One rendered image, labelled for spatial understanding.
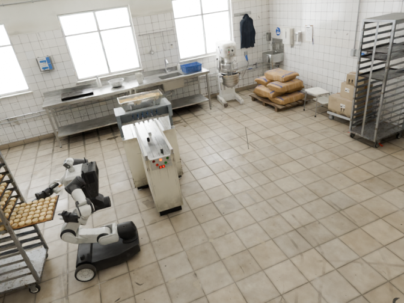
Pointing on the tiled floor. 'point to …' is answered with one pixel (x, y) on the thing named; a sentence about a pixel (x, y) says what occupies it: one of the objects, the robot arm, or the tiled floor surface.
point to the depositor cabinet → (132, 153)
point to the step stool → (317, 97)
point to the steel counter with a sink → (177, 76)
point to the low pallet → (276, 103)
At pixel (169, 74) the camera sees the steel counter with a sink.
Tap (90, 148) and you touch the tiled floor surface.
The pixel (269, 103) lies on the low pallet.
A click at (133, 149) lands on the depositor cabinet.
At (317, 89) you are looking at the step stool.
